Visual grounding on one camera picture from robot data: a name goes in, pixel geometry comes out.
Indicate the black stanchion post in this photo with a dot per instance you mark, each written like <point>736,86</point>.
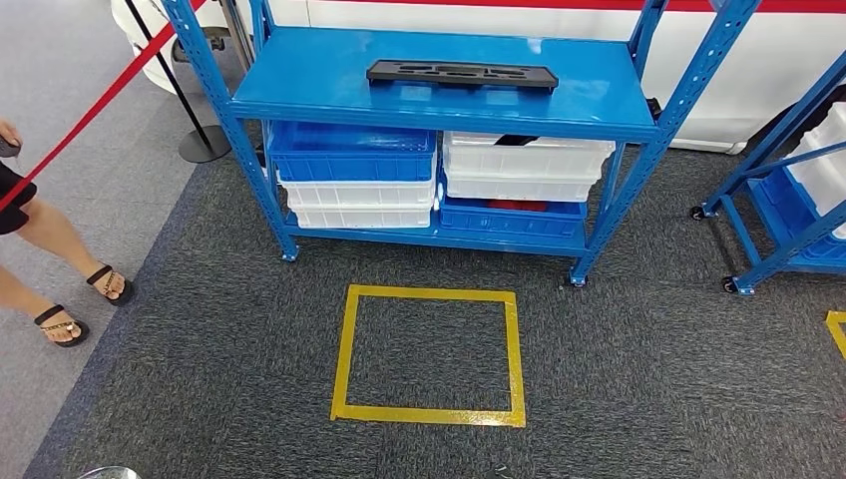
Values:
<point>205,149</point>

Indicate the blue metal shelf rack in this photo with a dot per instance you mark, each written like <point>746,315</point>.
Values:
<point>773,144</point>
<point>317,79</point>

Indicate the red barrier belt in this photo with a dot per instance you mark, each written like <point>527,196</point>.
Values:
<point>99,106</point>

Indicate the black plastic part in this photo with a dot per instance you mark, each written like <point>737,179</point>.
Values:
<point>529,78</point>

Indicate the small dark round object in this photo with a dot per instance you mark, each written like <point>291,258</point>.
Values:
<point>8,151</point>

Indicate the blue plastic bin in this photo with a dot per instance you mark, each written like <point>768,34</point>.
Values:
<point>509,223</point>
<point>350,165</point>
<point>783,211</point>

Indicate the yellow floor tape square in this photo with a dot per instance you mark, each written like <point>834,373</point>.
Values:
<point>429,416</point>

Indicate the white vehicle with red stripe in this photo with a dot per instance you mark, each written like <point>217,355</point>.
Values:
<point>760,73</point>

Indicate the red flat item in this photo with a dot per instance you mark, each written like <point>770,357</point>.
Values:
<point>519,205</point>

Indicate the white plastic bin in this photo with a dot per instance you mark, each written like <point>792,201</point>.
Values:
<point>826,188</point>
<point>522,160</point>
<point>360,218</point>
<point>515,189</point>
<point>357,193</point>
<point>834,125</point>

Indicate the person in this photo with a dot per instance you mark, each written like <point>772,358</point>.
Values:
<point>49,228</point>

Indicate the person's hand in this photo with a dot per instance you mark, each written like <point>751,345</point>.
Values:
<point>8,133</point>

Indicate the small black bracket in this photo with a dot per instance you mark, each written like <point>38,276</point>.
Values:
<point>653,109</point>

